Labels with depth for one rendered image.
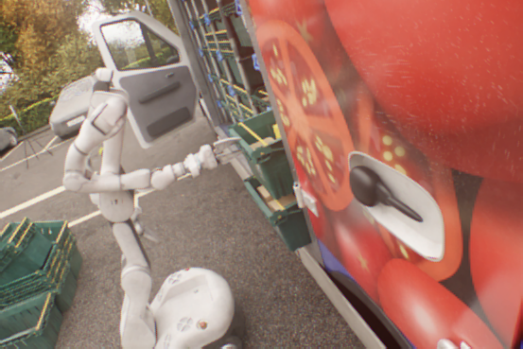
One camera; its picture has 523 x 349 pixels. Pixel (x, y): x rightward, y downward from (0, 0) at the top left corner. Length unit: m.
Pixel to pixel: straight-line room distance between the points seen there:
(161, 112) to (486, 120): 4.34
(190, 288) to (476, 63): 1.97
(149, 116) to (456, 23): 4.28
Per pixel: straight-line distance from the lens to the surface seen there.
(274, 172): 1.33
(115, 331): 2.72
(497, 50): 0.39
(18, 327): 3.42
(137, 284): 1.79
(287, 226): 1.46
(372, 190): 0.71
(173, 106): 4.64
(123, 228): 1.68
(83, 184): 1.42
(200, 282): 2.13
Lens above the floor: 1.66
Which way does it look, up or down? 24 degrees down
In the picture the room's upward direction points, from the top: 18 degrees counter-clockwise
